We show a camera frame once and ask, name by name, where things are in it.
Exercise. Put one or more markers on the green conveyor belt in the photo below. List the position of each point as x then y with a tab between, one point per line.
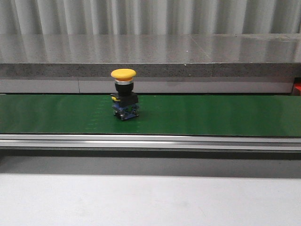
215	115

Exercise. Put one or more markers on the yellow mushroom push button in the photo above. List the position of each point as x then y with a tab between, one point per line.
125	101

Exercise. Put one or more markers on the grey stone counter slab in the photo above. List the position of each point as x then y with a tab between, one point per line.
247	63

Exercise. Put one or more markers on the red box at right edge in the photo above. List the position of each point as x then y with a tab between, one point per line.
296	89

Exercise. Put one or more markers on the white pleated curtain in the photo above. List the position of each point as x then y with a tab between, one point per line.
149	16

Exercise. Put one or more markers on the aluminium conveyor side rail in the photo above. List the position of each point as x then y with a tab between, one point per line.
277	144

